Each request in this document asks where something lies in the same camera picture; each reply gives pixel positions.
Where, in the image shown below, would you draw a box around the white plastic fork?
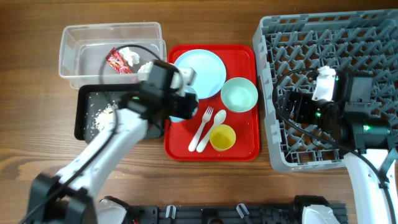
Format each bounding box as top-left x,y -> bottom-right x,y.
188,106 -> 214,152

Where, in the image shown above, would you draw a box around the yellow plastic cup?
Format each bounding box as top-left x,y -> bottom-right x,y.
209,124 -> 236,151

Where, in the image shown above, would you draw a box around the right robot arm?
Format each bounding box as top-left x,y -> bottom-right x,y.
273,66 -> 397,223

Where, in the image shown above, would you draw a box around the white tissue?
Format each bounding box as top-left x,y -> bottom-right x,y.
119,47 -> 140,67
138,62 -> 154,73

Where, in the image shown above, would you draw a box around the light blue bowl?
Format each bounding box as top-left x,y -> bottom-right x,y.
169,86 -> 199,123

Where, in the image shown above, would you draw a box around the grey dishwasher rack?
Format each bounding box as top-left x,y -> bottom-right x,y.
252,9 -> 397,172

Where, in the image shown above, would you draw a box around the mint green bowl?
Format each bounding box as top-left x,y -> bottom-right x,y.
221,77 -> 258,113

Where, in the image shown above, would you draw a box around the black plastic tray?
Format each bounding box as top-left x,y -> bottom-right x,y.
73,83 -> 165,141

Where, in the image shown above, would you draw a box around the red snack wrapper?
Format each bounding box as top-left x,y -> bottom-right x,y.
106,48 -> 132,74

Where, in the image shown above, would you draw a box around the light blue plate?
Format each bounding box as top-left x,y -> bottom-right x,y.
174,49 -> 226,100

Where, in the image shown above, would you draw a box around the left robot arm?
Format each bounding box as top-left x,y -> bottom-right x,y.
21,60 -> 198,223

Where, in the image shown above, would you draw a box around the white plastic spoon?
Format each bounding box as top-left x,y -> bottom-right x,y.
196,110 -> 226,152

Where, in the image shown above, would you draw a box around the rice and food scraps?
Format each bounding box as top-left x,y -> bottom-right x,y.
84,92 -> 118,140

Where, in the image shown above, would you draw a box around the clear plastic bin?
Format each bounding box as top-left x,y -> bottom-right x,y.
58,22 -> 167,90

